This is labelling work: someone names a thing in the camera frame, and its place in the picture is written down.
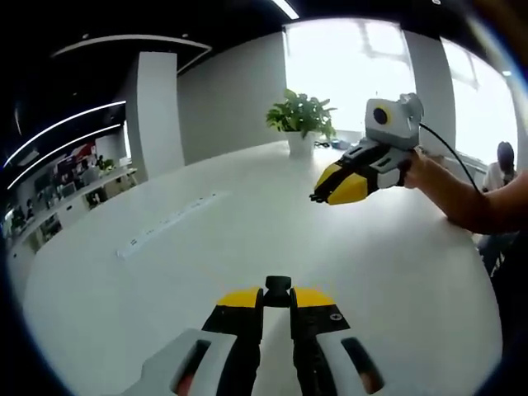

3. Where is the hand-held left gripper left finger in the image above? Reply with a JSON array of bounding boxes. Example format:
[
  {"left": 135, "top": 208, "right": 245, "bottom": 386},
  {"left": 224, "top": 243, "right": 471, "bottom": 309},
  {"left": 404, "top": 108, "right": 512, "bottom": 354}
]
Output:
[{"left": 123, "top": 287, "right": 265, "bottom": 396}]

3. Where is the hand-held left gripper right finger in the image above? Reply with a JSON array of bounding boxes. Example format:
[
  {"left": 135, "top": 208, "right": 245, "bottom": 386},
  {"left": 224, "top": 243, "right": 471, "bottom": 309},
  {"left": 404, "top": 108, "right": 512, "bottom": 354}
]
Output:
[{"left": 288, "top": 286, "right": 391, "bottom": 396}]

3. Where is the person's right hand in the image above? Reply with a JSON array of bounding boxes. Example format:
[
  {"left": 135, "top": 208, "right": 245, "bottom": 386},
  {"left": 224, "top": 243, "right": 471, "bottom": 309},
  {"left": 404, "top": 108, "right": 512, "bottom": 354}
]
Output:
[{"left": 398, "top": 147, "right": 459, "bottom": 199}]

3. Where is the green potted plant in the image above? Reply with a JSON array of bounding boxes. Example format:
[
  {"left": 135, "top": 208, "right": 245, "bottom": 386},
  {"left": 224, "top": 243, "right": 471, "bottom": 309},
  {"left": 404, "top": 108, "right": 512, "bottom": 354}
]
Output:
[{"left": 266, "top": 88, "right": 337, "bottom": 158}]

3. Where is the white power strip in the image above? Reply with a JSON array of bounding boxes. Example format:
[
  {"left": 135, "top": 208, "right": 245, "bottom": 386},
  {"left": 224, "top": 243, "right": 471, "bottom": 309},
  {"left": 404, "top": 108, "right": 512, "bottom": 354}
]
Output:
[{"left": 115, "top": 190, "right": 233, "bottom": 261}]

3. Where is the person's dark clothing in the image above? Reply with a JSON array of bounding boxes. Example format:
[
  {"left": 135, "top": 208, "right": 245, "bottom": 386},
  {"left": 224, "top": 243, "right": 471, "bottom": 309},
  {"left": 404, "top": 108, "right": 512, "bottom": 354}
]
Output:
[{"left": 476, "top": 231, "right": 523, "bottom": 285}]

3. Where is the row of white office desks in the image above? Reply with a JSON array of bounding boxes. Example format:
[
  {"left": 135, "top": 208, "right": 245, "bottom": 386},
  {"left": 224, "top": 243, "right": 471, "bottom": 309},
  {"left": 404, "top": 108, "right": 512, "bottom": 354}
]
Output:
[{"left": 6, "top": 164, "right": 139, "bottom": 252}]

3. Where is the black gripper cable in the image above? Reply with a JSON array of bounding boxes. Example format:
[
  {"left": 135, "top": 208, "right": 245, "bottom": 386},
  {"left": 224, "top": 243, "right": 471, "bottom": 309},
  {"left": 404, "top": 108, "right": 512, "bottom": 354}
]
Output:
[{"left": 417, "top": 121, "right": 484, "bottom": 195}]

